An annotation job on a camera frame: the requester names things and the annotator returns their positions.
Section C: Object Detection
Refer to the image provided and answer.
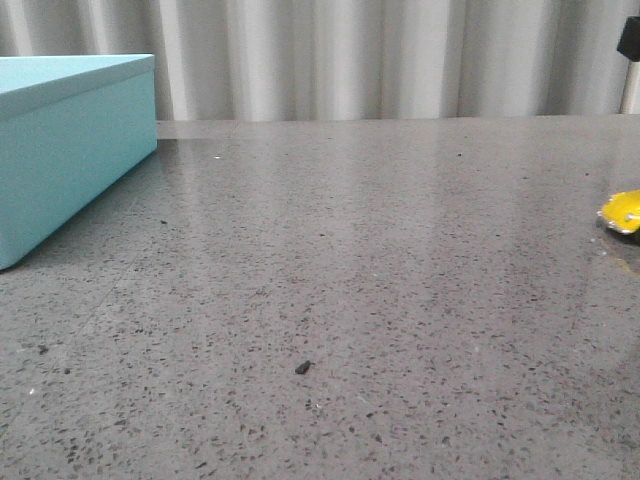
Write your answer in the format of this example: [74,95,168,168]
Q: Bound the yellow toy beetle car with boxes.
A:
[597,190,640,235]

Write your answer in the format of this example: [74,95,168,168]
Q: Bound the light blue storage box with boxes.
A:
[1,54,157,268]

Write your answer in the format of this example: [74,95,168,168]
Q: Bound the small black debris piece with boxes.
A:
[295,360,312,375]

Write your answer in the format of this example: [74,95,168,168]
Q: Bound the white pleated curtain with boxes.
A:
[1,0,639,121]

